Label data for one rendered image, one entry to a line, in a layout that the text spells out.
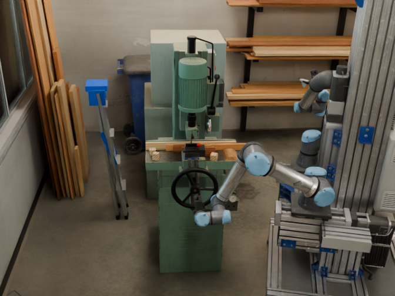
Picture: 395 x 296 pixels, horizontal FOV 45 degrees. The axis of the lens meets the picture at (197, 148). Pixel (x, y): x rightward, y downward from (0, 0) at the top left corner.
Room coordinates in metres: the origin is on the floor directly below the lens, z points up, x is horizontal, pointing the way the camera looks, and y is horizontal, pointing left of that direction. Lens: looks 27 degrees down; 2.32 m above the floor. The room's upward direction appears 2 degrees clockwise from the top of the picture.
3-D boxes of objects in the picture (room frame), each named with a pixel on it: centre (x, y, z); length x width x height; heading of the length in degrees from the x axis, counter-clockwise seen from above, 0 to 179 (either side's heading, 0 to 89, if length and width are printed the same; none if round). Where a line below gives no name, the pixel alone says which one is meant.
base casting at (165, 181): (2.91, 0.05, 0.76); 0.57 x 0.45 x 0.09; 5
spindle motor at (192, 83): (2.79, 0.04, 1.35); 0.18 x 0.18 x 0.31
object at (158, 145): (2.81, 0.04, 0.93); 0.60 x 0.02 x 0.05; 95
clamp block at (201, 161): (2.60, 0.02, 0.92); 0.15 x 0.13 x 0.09; 95
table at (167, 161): (2.68, 0.03, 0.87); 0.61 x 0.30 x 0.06; 95
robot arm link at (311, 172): (2.30, -0.66, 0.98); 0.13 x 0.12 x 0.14; 5
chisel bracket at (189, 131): (2.81, 0.04, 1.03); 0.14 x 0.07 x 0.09; 5
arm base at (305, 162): (2.79, -0.74, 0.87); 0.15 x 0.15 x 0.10
